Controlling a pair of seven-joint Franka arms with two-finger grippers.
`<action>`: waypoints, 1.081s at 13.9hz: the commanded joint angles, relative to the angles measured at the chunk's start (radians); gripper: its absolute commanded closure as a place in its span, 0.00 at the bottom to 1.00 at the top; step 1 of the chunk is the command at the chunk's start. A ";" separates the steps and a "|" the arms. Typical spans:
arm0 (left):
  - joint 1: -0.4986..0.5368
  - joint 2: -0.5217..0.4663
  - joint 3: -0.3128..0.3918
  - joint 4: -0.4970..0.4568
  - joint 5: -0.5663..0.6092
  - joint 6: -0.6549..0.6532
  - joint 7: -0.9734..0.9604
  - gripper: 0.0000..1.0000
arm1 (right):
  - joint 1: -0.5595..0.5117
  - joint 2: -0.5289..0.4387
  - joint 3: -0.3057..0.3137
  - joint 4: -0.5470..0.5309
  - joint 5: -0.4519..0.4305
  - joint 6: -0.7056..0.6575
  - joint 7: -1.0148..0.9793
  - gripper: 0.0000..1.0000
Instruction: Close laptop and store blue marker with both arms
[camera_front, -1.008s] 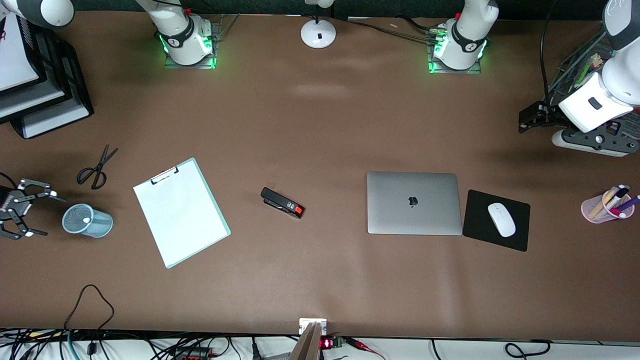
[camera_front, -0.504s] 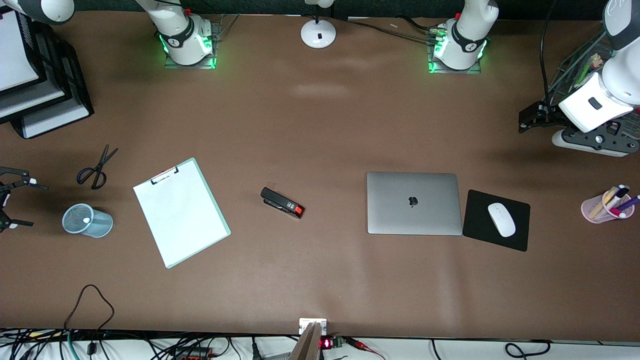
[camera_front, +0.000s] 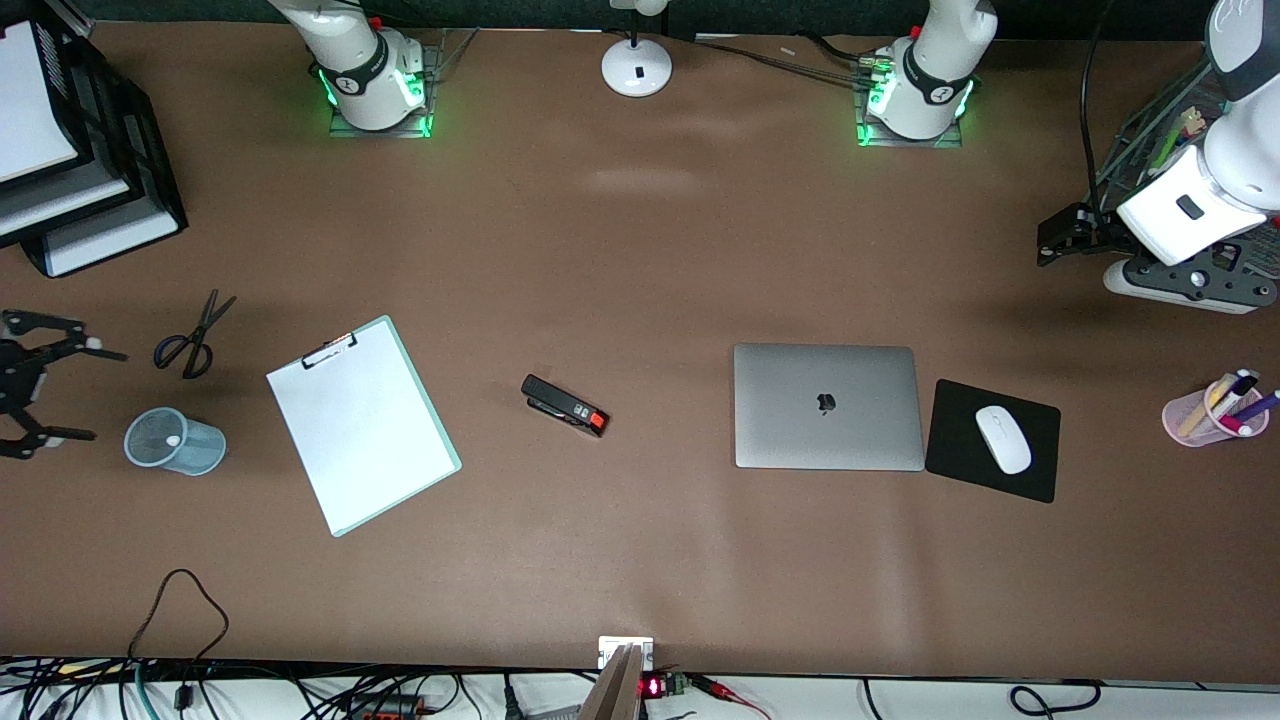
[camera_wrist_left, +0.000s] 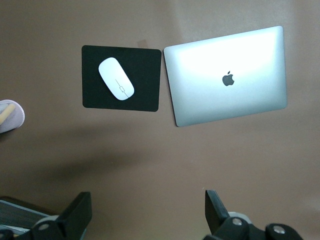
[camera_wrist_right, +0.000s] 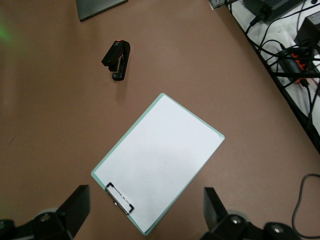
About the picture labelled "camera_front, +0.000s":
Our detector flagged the white mount plate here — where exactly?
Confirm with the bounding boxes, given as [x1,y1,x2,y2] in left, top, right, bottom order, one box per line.
[598,636,655,671]

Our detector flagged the yellow highlighter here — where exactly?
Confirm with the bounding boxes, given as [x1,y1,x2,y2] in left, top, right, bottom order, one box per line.
[1178,375,1238,438]

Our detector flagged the red wire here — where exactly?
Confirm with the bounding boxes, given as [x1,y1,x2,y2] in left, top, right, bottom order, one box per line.
[690,675,773,720]

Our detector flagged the black looped cable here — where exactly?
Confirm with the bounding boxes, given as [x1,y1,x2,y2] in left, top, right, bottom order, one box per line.
[128,568,231,713]

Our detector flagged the black base cable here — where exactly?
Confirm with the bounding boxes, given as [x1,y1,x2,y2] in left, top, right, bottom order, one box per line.
[798,32,873,63]
[690,38,876,86]

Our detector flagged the white paper stack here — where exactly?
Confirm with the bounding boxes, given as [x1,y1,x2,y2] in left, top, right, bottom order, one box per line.
[45,200,183,278]
[0,160,133,241]
[0,25,83,186]

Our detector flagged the black scissors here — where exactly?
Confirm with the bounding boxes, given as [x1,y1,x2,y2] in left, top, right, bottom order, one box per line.
[153,289,239,380]

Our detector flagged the black and red stapler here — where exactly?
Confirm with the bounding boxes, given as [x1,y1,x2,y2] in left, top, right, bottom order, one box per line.
[520,374,611,438]

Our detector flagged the black coiled cable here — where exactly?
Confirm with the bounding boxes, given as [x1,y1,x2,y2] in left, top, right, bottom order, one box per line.
[1008,680,1103,719]

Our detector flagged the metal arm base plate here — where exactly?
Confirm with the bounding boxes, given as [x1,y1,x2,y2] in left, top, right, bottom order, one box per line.
[328,45,441,139]
[855,60,966,149]

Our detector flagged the black wire mesh organiser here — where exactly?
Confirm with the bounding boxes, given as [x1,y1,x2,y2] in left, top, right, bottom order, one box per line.
[1092,55,1280,283]

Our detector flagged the blue mesh pen cup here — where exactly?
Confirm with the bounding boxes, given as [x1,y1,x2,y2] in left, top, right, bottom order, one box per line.
[123,406,228,477]

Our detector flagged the black mouse pad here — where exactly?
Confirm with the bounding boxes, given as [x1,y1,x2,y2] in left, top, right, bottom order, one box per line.
[924,378,1062,505]

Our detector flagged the pink mesh pen cup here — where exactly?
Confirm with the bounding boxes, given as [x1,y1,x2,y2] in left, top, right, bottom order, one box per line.
[1162,378,1271,448]

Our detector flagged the mint clipboard with white paper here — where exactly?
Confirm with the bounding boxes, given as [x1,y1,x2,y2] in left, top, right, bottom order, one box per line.
[265,315,463,538]

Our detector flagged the grey camera mount bar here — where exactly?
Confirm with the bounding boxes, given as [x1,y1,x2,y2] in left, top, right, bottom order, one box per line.
[578,643,646,720]

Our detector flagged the white marker with black cap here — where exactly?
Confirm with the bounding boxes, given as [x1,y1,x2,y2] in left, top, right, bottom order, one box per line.
[1212,369,1261,421]

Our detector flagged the silver laptop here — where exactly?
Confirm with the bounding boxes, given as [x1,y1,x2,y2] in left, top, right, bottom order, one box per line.
[733,343,926,472]

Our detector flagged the black stacked paper tray rack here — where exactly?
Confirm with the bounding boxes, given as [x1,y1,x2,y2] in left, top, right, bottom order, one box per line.
[0,0,189,279]

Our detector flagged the white lamp base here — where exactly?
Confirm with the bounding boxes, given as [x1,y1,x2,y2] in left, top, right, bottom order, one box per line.
[600,0,673,98]

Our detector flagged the white computer mouse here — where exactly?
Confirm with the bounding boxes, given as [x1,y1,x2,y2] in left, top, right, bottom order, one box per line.
[975,404,1033,476]

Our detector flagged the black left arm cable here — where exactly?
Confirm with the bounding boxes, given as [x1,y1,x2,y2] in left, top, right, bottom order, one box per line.
[1078,0,1113,213]

